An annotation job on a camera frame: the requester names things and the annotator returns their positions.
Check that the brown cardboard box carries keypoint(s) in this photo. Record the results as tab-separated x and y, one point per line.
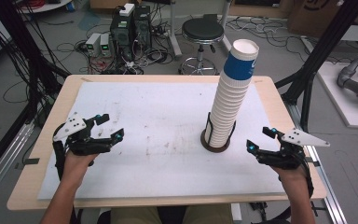
310	18

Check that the black tape strip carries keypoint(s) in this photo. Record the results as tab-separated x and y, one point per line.
31	161
315	163

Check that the grey power supply unit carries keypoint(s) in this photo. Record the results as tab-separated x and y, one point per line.
105	44
92	43

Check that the tall stack of paper cups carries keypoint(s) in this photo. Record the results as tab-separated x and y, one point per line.
230	102

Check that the aluminium rail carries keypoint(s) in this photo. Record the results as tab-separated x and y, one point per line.
329	193
3	168

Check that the person's right hand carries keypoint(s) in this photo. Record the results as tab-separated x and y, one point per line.
289	178

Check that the white floor platform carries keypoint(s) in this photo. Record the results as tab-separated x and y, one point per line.
338	102

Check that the white table mat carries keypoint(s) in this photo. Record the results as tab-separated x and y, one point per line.
155	174

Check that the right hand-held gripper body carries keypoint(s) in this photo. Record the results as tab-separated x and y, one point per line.
301	138

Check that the white box on tower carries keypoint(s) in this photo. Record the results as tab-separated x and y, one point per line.
127	10

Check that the black computer tower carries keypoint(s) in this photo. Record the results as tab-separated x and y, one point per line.
143	26
121	35

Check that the person's legs in khaki trousers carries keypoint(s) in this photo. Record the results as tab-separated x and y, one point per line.
130	216

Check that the black round stool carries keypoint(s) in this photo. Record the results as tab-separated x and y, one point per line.
202	29

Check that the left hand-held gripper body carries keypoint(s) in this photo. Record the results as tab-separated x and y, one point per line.
74	124

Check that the black tape cross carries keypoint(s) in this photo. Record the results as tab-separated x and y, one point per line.
318	209

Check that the person's left hand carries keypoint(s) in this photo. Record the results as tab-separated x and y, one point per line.
76	166

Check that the black metal frame post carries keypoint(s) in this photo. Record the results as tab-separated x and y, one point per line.
326	43

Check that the white round table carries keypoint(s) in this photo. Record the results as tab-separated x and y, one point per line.
48	6

